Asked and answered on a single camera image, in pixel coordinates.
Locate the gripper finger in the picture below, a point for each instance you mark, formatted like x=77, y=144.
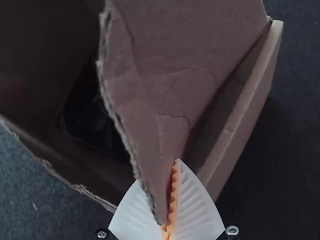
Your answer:
x=132, y=215
x=195, y=210

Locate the cardboard box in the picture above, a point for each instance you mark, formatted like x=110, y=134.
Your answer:
x=162, y=87

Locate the black mat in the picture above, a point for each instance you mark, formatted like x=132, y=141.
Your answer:
x=287, y=125

